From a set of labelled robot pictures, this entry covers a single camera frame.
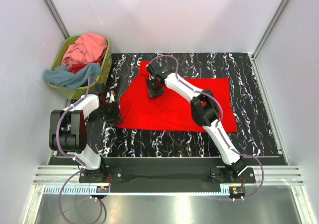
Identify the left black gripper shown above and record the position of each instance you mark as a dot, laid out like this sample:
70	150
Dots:
115	116

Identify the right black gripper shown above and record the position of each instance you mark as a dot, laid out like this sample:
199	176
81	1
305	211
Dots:
152	93

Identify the bright red t shirt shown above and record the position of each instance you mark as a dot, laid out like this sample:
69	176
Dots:
170	112

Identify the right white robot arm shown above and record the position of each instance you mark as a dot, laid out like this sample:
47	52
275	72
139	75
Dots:
206	112

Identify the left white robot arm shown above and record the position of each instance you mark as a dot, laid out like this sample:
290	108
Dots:
68	135

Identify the olive green laundry basket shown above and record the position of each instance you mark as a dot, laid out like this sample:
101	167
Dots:
75	94

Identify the dark red t shirt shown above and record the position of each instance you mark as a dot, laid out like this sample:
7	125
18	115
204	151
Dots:
79	66

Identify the grey blue t shirt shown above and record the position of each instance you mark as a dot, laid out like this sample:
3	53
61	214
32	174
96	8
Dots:
61	77

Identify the pink t shirt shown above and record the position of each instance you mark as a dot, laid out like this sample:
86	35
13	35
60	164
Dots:
87	48

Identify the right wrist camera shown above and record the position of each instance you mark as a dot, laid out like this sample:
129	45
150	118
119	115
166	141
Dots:
155	70

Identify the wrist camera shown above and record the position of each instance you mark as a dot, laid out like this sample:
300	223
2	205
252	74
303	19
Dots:
155	70
103	90

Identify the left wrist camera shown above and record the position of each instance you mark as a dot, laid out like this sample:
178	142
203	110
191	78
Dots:
103	90

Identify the white slotted cable duct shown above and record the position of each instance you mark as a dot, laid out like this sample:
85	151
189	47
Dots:
214	190

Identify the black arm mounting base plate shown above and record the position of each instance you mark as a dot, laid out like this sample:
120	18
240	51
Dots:
123	169

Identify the left aluminium frame post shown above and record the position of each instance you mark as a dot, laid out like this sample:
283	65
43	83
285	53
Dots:
57	18

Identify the aluminium frame post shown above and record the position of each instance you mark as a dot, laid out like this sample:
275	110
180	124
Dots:
57	18
274	20

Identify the right aluminium frame post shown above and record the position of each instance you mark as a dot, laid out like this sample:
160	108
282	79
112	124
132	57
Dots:
274	20

